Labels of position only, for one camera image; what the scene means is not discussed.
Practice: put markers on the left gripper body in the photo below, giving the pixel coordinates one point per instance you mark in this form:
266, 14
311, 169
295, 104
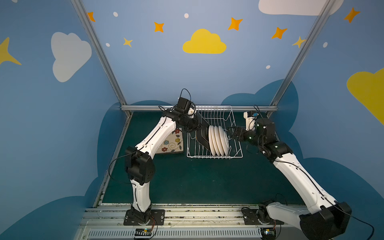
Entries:
196, 125

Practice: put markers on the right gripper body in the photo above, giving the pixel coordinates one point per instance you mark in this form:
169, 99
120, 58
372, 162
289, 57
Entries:
240, 133

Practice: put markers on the floral square plate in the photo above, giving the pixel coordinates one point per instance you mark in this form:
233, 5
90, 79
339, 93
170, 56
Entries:
174, 141
170, 152

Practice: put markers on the white round plate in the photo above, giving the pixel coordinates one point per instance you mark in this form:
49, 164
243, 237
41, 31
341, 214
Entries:
224, 140
212, 148
219, 141
215, 143

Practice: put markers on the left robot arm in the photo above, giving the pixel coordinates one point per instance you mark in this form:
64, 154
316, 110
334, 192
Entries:
139, 160

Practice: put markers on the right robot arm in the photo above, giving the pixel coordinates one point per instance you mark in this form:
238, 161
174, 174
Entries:
324, 217

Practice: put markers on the right controller board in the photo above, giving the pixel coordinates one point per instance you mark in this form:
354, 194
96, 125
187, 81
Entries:
268, 234

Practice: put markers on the controller board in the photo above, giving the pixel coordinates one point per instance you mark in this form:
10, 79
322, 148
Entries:
142, 234
268, 234

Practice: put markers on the left controller board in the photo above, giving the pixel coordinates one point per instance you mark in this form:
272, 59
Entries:
142, 234

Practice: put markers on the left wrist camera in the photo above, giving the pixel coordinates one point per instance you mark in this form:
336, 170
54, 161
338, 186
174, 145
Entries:
191, 112

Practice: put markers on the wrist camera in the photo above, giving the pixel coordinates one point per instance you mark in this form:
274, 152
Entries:
191, 112
250, 118

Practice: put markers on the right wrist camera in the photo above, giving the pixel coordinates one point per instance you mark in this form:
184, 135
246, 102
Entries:
250, 118

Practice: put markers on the white wire dish rack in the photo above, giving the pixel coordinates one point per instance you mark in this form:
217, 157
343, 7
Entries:
216, 116

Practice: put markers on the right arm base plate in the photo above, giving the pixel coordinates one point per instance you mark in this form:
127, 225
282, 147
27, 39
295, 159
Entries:
252, 216

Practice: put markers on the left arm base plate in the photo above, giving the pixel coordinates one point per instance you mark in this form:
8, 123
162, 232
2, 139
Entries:
153, 216

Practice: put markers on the aluminium rail base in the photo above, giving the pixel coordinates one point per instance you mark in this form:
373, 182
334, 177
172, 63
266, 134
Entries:
182, 222

